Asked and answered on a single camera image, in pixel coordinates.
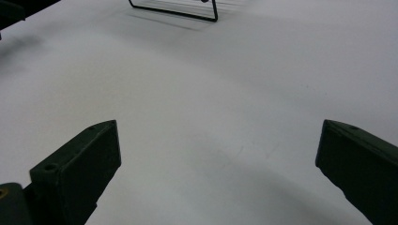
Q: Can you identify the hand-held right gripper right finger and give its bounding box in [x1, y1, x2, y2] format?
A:
[314, 119, 398, 225]

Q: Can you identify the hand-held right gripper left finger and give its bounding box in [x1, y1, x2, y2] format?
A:
[29, 119, 122, 225]

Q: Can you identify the black wire rack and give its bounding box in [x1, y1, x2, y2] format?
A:
[128, 0, 220, 23]

